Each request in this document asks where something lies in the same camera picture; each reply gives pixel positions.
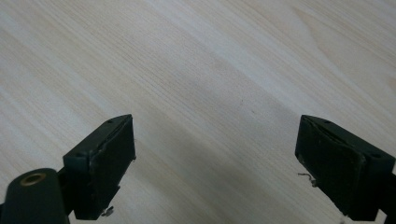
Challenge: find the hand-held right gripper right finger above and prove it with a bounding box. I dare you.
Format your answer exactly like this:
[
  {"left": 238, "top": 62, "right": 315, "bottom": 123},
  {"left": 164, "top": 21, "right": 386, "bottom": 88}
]
[{"left": 294, "top": 114, "right": 396, "bottom": 222}]

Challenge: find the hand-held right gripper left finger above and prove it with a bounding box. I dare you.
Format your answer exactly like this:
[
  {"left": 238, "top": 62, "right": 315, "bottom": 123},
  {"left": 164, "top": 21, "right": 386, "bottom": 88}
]
[{"left": 57, "top": 113, "right": 137, "bottom": 221}]

